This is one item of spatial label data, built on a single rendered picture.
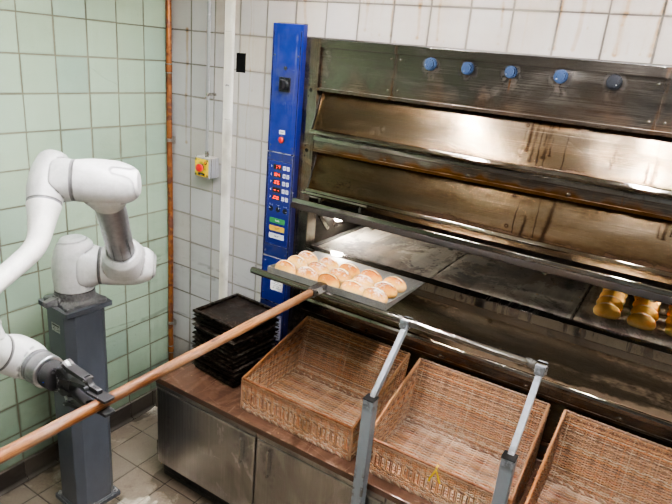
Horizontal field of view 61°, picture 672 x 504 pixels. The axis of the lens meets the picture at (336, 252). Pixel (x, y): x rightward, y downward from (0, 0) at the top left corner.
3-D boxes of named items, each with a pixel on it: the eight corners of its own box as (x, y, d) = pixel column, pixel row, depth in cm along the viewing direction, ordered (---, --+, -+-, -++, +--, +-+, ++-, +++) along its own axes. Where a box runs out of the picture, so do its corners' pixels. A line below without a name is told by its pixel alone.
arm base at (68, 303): (32, 302, 231) (31, 289, 229) (83, 287, 248) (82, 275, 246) (57, 316, 221) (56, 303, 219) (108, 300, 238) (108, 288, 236)
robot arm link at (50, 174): (18, 192, 168) (68, 193, 171) (26, 139, 175) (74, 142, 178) (30, 212, 179) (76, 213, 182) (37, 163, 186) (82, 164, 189)
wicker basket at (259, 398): (303, 364, 285) (307, 313, 276) (405, 406, 258) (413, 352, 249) (237, 408, 246) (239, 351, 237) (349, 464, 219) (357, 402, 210)
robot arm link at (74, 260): (58, 279, 240) (54, 229, 233) (104, 279, 244) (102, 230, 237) (48, 295, 225) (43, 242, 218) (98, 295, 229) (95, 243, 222)
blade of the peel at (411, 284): (385, 310, 210) (386, 303, 209) (267, 272, 236) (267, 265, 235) (424, 283, 240) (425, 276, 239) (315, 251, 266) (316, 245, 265)
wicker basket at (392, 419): (410, 409, 256) (418, 355, 247) (538, 461, 230) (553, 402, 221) (357, 469, 216) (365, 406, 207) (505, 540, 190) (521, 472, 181)
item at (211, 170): (204, 173, 293) (204, 154, 290) (218, 177, 288) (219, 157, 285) (193, 175, 287) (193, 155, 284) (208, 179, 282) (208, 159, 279)
